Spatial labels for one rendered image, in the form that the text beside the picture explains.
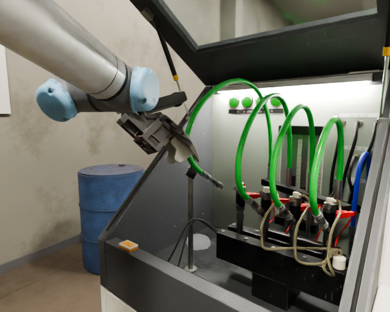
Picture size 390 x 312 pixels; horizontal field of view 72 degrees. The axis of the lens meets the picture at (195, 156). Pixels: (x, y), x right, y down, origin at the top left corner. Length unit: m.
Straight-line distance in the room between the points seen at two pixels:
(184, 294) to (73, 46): 0.54
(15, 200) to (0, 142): 0.52
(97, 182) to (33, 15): 2.01
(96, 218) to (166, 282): 1.72
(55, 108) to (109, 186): 1.76
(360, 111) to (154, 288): 0.77
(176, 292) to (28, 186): 2.32
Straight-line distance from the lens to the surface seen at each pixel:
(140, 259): 0.77
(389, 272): 0.72
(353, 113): 0.97
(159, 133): 0.63
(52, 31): 0.36
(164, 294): 0.74
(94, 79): 0.42
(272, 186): 0.59
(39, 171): 2.89
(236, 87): 1.09
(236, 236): 0.82
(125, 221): 0.92
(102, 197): 2.31
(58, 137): 2.95
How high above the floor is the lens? 1.32
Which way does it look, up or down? 8 degrees down
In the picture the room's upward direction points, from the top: straight up
